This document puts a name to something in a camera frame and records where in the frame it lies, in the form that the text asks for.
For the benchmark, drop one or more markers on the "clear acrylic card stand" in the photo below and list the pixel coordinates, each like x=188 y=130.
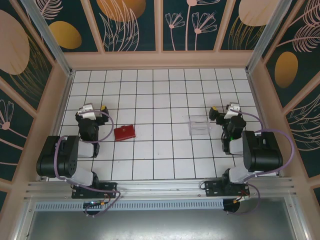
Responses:
x=200 y=126

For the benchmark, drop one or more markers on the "red card holder wallet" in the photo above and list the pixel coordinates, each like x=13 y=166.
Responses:
x=125 y=133

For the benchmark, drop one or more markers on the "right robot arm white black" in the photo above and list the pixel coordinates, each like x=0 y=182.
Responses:
x=236 y=147

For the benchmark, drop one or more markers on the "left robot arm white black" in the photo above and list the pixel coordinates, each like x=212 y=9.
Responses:
x=85 y=150

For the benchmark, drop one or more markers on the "yellow power connector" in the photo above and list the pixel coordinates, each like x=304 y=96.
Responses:
x=103 y=205
x=236 y=200

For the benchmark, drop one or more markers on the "grey metal sheet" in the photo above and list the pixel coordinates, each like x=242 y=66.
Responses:
x=160 y=225

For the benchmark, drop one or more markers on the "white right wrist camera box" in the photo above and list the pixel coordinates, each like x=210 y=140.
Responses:
x=230 y=114

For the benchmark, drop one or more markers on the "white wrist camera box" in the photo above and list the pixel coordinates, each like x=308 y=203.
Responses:
x=230 y=114
x=87 y=111

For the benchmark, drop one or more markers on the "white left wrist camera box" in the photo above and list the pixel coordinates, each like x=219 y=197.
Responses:
x=87 y=111

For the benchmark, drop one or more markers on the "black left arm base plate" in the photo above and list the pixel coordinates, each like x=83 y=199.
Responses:
x=110 y=188

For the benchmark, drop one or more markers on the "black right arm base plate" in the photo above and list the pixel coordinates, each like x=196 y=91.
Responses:
x=212 y=188

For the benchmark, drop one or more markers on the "aluminium profile rail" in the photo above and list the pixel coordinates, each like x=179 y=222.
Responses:
x=160 y=187

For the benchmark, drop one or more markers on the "aluminium frame post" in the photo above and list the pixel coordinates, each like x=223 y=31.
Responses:
x=50 y=40
x=265 y=37

